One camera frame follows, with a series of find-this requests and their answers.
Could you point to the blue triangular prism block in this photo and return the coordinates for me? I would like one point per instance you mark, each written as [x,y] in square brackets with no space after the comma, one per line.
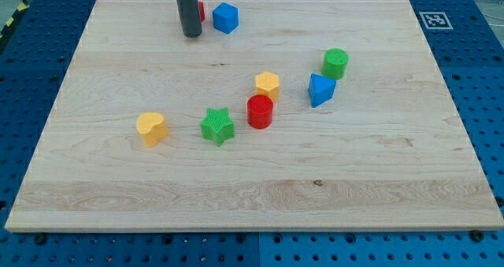
[320,89]

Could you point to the red cylinder block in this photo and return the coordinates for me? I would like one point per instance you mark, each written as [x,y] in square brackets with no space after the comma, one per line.
[259,111]

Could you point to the yellow black hazard tape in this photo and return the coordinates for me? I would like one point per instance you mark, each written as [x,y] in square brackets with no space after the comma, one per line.
[14,20]

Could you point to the yellow hexagonal prism block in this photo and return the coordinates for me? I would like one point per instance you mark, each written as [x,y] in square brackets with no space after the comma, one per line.
[268,84]

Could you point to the green star block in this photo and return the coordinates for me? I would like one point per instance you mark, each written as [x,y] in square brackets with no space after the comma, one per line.
[217,126]

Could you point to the yellow heart block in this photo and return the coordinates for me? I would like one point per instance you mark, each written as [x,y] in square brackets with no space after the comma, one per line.
[152,128]

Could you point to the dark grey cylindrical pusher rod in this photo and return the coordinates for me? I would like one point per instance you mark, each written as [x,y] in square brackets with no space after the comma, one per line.
[190,18]

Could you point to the blue cube block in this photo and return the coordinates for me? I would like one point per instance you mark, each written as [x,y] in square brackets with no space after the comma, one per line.
[225,18]

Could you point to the light wooden board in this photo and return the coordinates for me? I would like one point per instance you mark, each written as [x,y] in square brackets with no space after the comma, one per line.
[387,153]

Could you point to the red block behind rod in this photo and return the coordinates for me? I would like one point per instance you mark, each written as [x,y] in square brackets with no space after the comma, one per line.
[201,9]

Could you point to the green cylinder block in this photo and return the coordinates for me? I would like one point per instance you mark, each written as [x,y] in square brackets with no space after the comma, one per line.
[334,64]

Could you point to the white fiducial marker tag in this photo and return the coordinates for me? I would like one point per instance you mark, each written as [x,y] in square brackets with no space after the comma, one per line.
[434,20]

